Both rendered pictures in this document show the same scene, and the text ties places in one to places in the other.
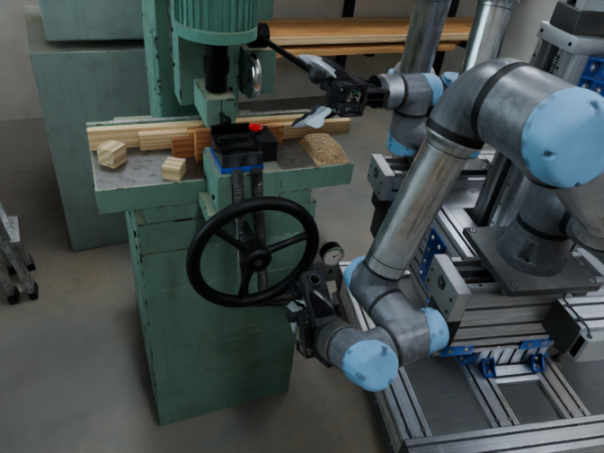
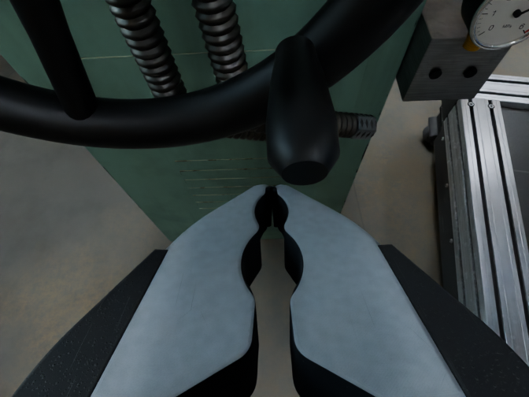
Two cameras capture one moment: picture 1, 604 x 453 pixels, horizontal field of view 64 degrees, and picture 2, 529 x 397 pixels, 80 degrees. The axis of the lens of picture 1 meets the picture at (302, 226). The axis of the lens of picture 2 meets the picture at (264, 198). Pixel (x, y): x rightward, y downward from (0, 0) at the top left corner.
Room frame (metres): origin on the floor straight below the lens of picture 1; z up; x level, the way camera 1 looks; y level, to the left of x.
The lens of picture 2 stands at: (0.71, -0.03, 0.82)
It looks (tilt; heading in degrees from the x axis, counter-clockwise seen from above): 63 degrees down; 31
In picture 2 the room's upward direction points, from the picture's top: 5 degrees counter-clockwise
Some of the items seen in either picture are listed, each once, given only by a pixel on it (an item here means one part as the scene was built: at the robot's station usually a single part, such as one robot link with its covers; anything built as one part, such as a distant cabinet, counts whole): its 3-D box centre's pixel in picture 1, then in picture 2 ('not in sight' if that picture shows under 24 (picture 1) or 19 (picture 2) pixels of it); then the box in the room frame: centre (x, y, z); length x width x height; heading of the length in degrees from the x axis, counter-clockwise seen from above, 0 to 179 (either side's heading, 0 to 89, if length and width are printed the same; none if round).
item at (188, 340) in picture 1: (206, 273); (236, 57); (1.19, 0.30, 0.35); 0.58 x 0.45 x 0.71; 26
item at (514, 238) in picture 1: (537, 237); not in sight; (0.90, -0.53, 0.87); 0.15 x 0.15 x 0.10
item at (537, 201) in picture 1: (562, 195); not in sight; (0.90, -0.53, 0.98); 0.13 x 0.12 x 0.14; 30
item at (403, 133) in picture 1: (412, 132); not in sight; (1.11, -0.23, 0.99); 0.11 x 0.08 x 0.11; 81
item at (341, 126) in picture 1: (252, 132); not in sight; (1.13, 0.16, 0.92); 0.55 x 0.02 x 0.04; 116
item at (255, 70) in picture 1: (251, 75); not in sight; (1.26, 0.19, 1.02); 0.12 x 0.03 x 0.12; 26
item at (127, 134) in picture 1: (217, 129); not in sight; (1.11, 0.24, 0.92); 0.60 x 0.02 x 0.05; 116
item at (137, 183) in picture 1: (230, 174); not in sight; (0.99, 0.18, 0.87); 0.61 x 0.30 x 0.06; 116
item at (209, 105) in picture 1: (215, 104); not in sight; (1.11, 0.25, 0.99); 0.14 x 0.07 x 0.09; 26
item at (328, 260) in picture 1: (330, 254); (501, 11); (1.01, -0.09, 0.65); 0.06 x 0.04 x 0.08; 116
